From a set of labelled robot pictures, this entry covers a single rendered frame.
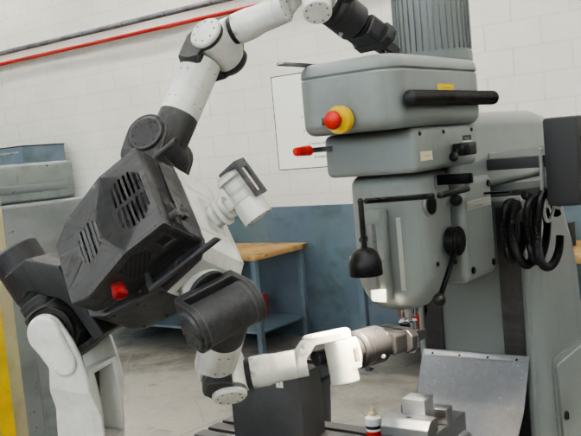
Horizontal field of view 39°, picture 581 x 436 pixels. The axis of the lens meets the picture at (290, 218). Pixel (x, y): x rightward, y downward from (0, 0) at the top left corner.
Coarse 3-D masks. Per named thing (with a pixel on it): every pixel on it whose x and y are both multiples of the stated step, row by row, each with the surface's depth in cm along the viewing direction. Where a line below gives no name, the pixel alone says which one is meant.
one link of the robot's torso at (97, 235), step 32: (128, 160) 160; (96, 192) 162; (128, 192) 169; (160, 192) 157; (192, 192) 170; (64, 224) 169; (96, 224) 160; (128, 224) 154; (160, 224) 150; (192, 224) 159; (224, 224) 170; (64, 256) 167; (96, 256) 159; (128, 256) 153; (160, 256) 157; (192, 256) 155; (224, 256) 164; (96, 288) 157; (128, 288) 161; (160, 288) 161; (192, 288) 160; (128, 320) 170; (160, 320) 173
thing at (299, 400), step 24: (288, 384) 212; (312, 384) 217; (240, 408) 221; (264, 408) 217; (288, 408) 213; (312, 408) 216; (240, 432) 222; (264, 432) 218; (288, 432) 214; (312, 432) 216
